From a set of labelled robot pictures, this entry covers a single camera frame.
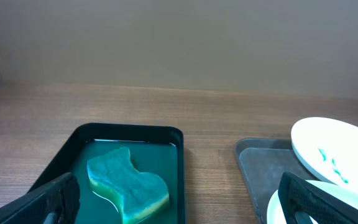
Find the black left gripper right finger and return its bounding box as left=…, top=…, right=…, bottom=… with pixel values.
left=278, top=172, right=358, bottom=224

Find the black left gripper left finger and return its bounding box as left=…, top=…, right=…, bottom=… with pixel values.
left=0, top=172, right=80, bottom=224

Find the white plate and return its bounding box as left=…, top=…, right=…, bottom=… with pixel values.
left=266, top=180, right=358, bottom=224
left=291, top=117, right=358, bottom=194

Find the white plate back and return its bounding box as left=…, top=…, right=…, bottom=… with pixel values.
left=291, top=117, right=358, bottom=194

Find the green yellow sponge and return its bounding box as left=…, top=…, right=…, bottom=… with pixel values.
left=86, top=147, right=170, bottom=224

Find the grey serving tray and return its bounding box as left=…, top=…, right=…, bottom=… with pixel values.
left=234, top=138, right=316, bottom=223

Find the black water tray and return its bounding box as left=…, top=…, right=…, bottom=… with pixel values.
left=32, top=123, right=187, bottom=224

